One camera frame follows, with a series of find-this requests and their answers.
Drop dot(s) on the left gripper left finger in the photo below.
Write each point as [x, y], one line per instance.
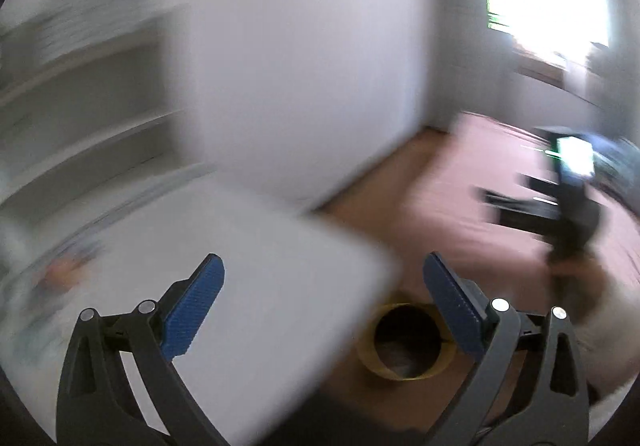
[96, 405]

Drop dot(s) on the pink bed sheet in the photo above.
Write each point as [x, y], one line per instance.
[475, 209]

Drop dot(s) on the white desk hutch shelf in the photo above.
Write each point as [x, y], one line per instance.
[88, 94]

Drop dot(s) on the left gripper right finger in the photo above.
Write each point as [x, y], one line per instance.
[526, 386]

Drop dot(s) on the right hand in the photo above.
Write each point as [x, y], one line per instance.
[578, 283]

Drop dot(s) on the bright window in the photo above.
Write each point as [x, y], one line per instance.
[545, 11]

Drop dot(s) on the yellow trash bin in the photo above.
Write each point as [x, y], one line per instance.
[406, 342]

